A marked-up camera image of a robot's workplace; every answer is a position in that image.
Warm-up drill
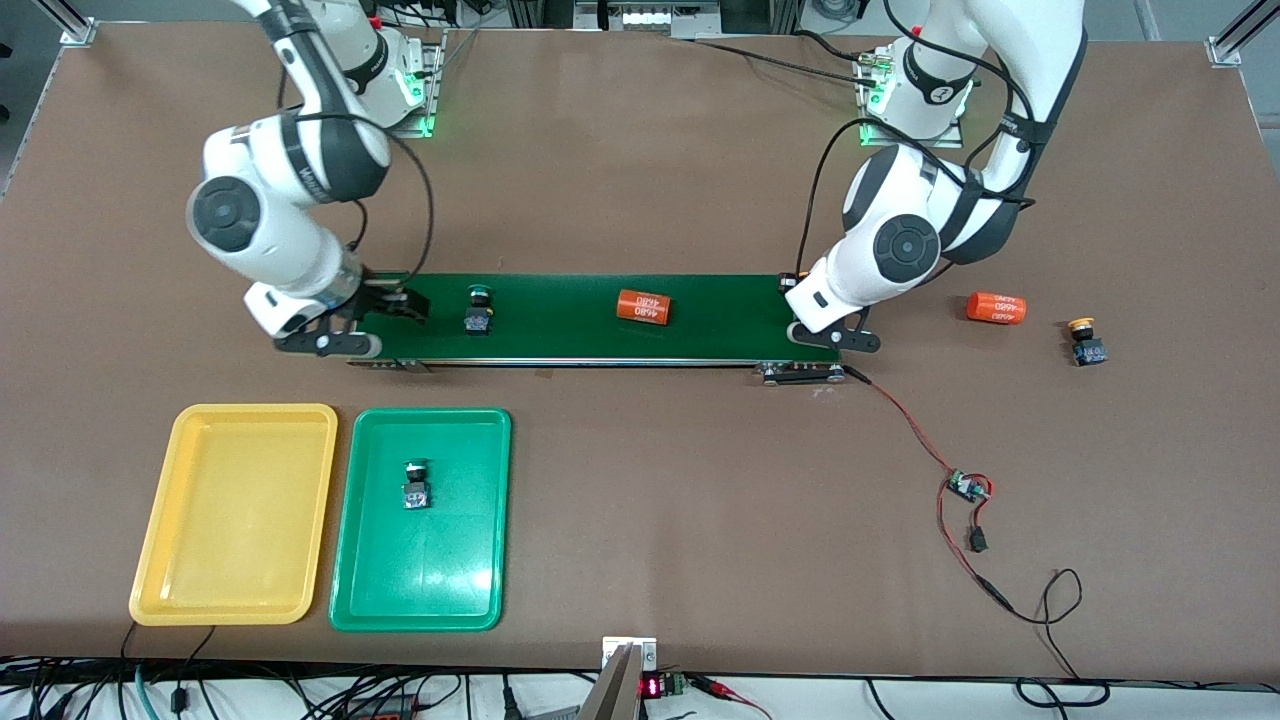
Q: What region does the orange 4680 cylinder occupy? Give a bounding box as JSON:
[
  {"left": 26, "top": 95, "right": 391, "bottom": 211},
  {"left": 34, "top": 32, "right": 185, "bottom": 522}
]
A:
[
  {"left": 965, "top": 290, "right": 1029, "bottom": 326},
  {"left": 614, "top": 288, "right": 674, "bottom": 329}
]

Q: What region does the green conveyor belt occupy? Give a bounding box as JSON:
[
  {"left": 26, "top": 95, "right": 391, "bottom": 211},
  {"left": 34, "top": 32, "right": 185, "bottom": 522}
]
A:
[{"left": 346, "top": 270, "right": 847, "bottom": 387}]

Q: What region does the yellow plastic tray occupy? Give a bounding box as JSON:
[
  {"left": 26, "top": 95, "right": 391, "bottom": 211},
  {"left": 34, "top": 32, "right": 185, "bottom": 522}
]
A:
[{"left": 128, "top": 403, "right": 339, "bottom": 627}]

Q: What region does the green plastic tray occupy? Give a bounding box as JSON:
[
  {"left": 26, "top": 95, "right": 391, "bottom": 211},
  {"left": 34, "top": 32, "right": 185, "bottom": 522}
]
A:
[{"left": 328, "top": 407, "right": 513, "bottom": 633}]

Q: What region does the red clip lead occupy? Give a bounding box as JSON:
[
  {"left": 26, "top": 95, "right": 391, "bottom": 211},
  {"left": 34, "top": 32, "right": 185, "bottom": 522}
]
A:
[{"left": 690, "top": 676, "right": 773, "bottom": 720}]

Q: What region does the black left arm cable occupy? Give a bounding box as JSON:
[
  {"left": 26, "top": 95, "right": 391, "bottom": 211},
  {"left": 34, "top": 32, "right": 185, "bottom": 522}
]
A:
[{"left": 796, "top": 0, "right": 1041, "bottom": 281}]

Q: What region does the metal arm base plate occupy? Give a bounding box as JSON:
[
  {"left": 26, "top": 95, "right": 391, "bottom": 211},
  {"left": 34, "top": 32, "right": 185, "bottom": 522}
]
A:
[
  {"left": 385, "top": 28, "right": 447, "bottom": 139},
  {"left": 857, "top": 50, "right": 966, "bottom": 149}
]

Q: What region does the black cable on table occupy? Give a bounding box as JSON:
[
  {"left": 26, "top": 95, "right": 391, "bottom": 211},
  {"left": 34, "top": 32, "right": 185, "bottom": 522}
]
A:
[{"left": 690, "top": 28, "right": 883, "bottom": 89}]

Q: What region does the yellow push button switch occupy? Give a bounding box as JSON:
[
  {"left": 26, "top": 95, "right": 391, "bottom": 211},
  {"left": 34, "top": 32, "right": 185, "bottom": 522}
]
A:
[{"left": 1066, "top": 317, "right": 1109, "bottom": 368}]

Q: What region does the metal frame rack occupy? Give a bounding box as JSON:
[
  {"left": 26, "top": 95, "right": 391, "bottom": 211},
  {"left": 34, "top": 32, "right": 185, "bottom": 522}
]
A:
[{"left": 505, "top": 0, "right": 801, "bottom": 41}]

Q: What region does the aluminium frame profile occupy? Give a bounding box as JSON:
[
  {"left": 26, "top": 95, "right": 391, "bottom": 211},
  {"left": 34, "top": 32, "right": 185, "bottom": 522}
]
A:
[
  {"left": 35, "top": 0, "right": 99, "bottom": 47},
  {"left": 1205, "top": 0, "right": 1280, "bottom": 69}
]

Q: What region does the black cable bundle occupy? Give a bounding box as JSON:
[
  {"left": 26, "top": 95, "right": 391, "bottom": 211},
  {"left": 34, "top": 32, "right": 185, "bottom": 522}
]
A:
[{"left": 0, "top": 622, "right": 601, "bottom": 720}]

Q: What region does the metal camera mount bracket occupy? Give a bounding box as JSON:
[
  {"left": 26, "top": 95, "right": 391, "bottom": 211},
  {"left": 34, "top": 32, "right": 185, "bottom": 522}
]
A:
[{"left": 578, "top": 637, "right": 659, "bottom": 720}]

